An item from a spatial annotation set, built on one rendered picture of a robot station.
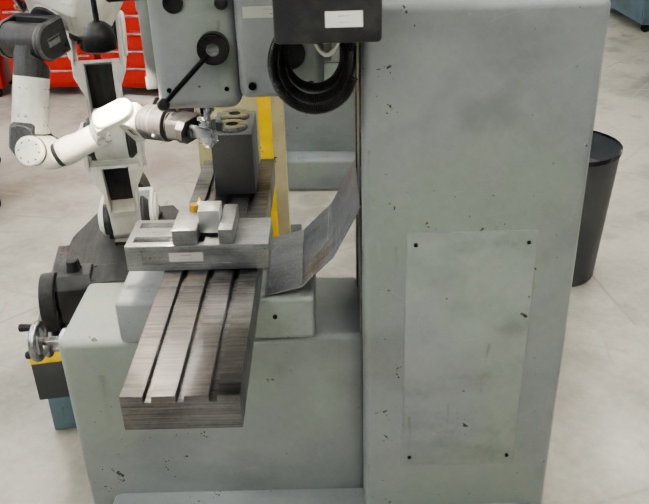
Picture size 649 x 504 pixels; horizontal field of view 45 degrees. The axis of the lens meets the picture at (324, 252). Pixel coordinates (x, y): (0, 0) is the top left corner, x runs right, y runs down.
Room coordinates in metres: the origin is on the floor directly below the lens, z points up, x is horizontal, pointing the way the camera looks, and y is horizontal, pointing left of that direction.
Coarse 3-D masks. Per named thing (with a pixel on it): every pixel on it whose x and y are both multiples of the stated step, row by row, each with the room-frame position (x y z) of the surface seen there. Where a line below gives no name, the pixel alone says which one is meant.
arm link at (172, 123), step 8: (152, 112) 1.87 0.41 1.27; (160, 112) 1.86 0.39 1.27; (168, 112) 1.88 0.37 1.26; (176, 112) 1.89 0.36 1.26; (184, 112) 1.90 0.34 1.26; (192, 112) 1.89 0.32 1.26; (152, 120) 1.86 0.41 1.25; (160, 120) 1.85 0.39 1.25; (168, 120) 1.84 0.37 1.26; (176, 120) 1.84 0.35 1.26; (184, 120) 1.82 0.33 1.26; (192, 120) 1.84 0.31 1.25; (152, 128) 1.85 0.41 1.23; (160, 128) 1.85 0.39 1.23; (168, 128) 1.83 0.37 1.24; (176, 128) 1.81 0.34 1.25; (184, 128) 1.81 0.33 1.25; (152, 136) 1.86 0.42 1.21; (160, 136) 1.85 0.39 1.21; (168, 136) 1.83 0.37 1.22; (176, 136) 1.80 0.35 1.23; (184, 136) 1.81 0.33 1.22
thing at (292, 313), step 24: (144, 288) 1.74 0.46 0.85; (264, 288) 1.72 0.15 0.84; (312, 288) 1.72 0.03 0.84; (120, 312) 1.67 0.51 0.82; (144, 312) 1.67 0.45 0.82; (264, 312) 1.67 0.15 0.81; (288, 312) 1.67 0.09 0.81; (312, 312) 1.67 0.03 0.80; (120, 336) 1.68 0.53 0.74; (264, 336) 1.67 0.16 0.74; (288, 336) 1.67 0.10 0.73; (312, 336) 1.67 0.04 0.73
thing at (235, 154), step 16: (224, 112) 2.31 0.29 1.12; (240, 112) 2.30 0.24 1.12; (224, 128) 2.16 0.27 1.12; (240, 128) 2.16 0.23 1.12; (256, 128) 2.34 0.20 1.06; (224, 144) 2.14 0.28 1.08; (240, 144) 2.14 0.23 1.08; (256, 144) 2.29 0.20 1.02; (224, 160) 2.14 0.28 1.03; (240, 160) 2.14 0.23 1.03; (256, 160) 2.25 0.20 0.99; (224, 176) 2.14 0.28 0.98; (240, 176) 2.14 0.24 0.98; (256, 176) 2.20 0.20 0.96; (224, 192) 2.14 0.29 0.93; (240, 192) 2.14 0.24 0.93
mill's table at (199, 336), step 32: (256, 192) 2.15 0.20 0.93; (160, 288) 1.60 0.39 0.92; (192, 288) 1.59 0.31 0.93; (224, 288) 1.59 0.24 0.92; (256, 288) 1.61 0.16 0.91; (160, 320) 1.46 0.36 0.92; (192, 320) 1.45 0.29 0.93; (224, 320) 1.47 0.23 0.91; (256, 320) 1.56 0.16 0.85; (160, 352) 1.36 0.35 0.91; (192, 352) 1.35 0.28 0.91; (224, 352) 1.35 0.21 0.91; (128, 384) 1.23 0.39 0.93; (160, 384) 1.23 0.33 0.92; (192, 384) 1.23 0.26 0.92; (224, 384) 1.22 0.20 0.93; (128, 416) 1.19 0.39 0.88; (160, 416) 1.19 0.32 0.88; (192, 416) 1.19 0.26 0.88; (224, 416) 1.19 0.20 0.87
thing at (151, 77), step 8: (136, 0) 1.82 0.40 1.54; (144, 0) 1.82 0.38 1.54; (136, 8) 1.82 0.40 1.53; (144, 8) 1.82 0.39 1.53; (144, 16) 1.82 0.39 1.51; (144, 24) 1.82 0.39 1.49; (144, 32) 1.82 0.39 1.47; (144, 40) 1.82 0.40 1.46; (144, 48) 1.82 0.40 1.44; (152, 48) 1.82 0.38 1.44; (144, 56) 1.82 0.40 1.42; (152, 56) 1.82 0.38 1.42; (152, 64) 1.82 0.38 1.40; (152, 72) 1.82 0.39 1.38; (152, 80) 1.82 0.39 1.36; (152, 88) 1.82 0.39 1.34
